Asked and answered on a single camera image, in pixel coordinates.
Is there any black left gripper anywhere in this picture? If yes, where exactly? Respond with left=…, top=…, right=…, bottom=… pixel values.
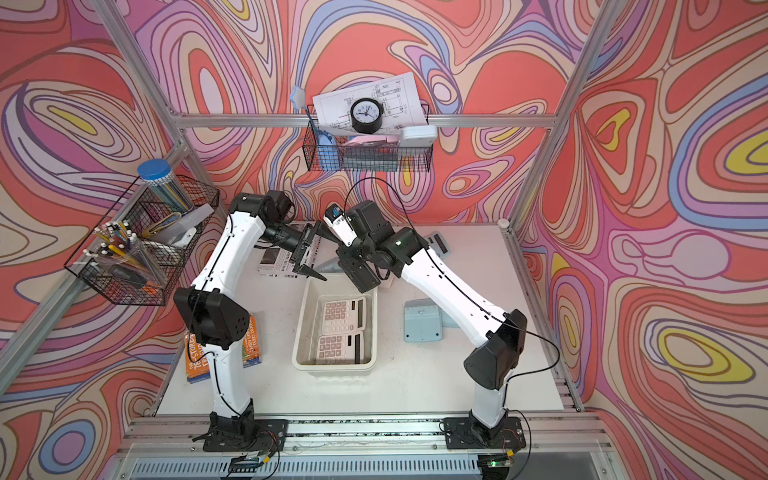
left=260, top=221, right=340, bottom=275

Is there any black calculator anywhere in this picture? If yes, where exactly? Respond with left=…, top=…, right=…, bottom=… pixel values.
left=339, top=257, right=383, bottom=294

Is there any pink calculator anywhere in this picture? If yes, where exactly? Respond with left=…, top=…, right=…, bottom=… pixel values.
left=316, top=331, right=365, bottom=365
left=321, top=296, right=367, bottom=335

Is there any cream plastic storage box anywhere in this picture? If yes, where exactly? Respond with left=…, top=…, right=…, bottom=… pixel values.
left=292, top=274, right=378, bottom=377

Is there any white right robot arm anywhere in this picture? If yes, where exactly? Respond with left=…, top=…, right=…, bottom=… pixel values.
left=324, top=201, right=527, bottom=430

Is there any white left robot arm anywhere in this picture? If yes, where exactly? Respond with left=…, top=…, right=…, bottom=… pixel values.
left=173, top=190, right=326, bottom=419

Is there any light blue calculator face down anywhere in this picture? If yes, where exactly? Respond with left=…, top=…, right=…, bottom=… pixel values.
left=403, top=299, right=443, bottom=343

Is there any teal calculator with display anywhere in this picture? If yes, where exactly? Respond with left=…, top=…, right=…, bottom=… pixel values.
left=426, top=231, right=450, bottom=259

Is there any blue calculator under pile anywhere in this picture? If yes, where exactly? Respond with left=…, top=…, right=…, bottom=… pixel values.
left=440, top=310, right=459, bottom=328

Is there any white box in side basket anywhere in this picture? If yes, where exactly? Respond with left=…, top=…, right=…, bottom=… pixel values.
left=148, top=204, right=214, bottom=245

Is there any design weekly magazine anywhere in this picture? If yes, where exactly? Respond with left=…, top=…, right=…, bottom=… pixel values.
left=257, top=247, right=298, bottom=278

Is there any white device in basket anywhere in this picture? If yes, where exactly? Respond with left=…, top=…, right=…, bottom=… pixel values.
left=398, top=125, right=438, bottom=149

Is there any black round clock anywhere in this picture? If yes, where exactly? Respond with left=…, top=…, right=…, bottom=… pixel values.
left=350, top=98, right=383, bottom=135

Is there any colourful treehouse book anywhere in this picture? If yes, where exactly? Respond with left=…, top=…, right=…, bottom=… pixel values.
left=184, top=316, right=261, bottom=383

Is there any blue lid pencil jar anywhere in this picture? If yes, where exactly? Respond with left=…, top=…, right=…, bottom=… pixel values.
left=137, top=159, right=194, bottom=214

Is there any white paper drawing sheet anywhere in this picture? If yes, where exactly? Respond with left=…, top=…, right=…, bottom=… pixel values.
left=313, top=73, right=427, bottom=136

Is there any clear cup of pens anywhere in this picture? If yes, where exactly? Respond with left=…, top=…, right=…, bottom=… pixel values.
left=83, top=221, right=168, bottom=289

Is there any black wire back basket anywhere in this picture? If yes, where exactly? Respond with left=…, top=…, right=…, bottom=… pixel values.
left=302, top=103, right=434, bottom=174

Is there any black wire side basket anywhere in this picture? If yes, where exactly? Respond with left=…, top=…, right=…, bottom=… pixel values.
left=64, top=176, right=220, bottom=306

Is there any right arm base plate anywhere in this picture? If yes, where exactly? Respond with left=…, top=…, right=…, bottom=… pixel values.
left=439, top=415, right=527, bottom=452

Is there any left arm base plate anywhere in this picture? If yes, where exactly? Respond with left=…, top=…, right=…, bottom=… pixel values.
left=203, top=417, right=289, bottom=452

